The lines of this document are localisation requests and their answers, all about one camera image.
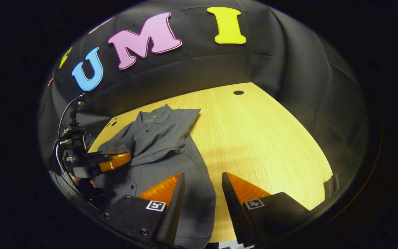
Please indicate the grey shirt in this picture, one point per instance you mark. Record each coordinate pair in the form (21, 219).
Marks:
(164, 138)

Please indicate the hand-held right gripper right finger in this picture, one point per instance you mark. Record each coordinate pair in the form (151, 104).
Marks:
(235, 211)

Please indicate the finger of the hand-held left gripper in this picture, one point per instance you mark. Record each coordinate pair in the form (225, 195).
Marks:
(116, 162)
(98, 155)

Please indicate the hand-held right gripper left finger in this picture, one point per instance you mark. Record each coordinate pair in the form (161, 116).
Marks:
(173, 214)

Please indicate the black backdrop cloth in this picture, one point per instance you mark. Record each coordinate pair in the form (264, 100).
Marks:
(271, 62)

